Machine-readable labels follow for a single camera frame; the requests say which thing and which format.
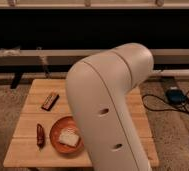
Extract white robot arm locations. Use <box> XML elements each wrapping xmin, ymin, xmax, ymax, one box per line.
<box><xmin>66</xmin><ymin>43</ymin><xmax>154</xmax><ymax>171</ymax></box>

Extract brown chocolate bar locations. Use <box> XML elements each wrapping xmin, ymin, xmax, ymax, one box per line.
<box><xmin>41</xmin><ymin>92</ymin><xmax>59</xmax><ymax>111</ymax></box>

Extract white bread slice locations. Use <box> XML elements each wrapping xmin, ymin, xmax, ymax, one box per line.
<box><xmin>59</xmin><ymin>129</ymin><xmax>79</xmax><ymax>147</ymax></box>

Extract orange round plate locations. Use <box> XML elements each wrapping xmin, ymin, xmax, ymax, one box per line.
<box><xmin>49</xmin><ymin>116</ymin><xmax>84</xmax><ymax>154</ymax></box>

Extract dark brown sausage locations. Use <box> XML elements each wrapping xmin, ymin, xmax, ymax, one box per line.
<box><xmin>37</xmin><ymin>124</ymin><xmax>45</xmax><ymax>148</ymax></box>

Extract wooden table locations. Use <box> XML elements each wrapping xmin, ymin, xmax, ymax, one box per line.
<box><xmin>2</xmin><ymin>78</ymin><xmax>160</xmax><ymax>169</ymax></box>

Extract white lower rail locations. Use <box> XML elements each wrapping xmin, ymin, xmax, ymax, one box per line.
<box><xmin>0</xmin><ymin>49</ymin><xmax>189</xmax><ymax>66</ymax></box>

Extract white top shelf rail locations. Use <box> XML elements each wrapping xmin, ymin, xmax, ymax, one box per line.
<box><xmin>0</xmin><ymin>0</ymin><xmax>189</xmax><ymax>9</ymax></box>

